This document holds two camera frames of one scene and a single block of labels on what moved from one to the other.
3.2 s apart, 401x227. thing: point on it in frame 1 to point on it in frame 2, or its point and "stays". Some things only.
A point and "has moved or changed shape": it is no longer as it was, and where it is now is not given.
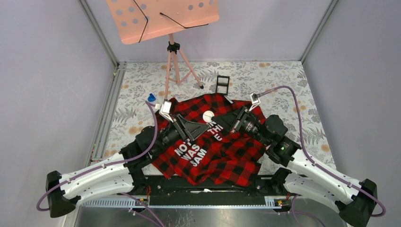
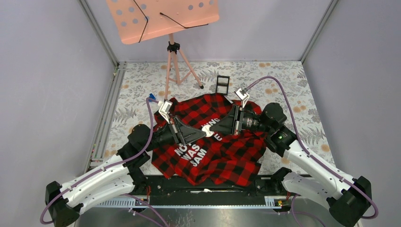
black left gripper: [193, 129] stays
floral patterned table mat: [140, 91] stays
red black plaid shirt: [226, 156] stays
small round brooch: [207, 116] has moved or changed shape
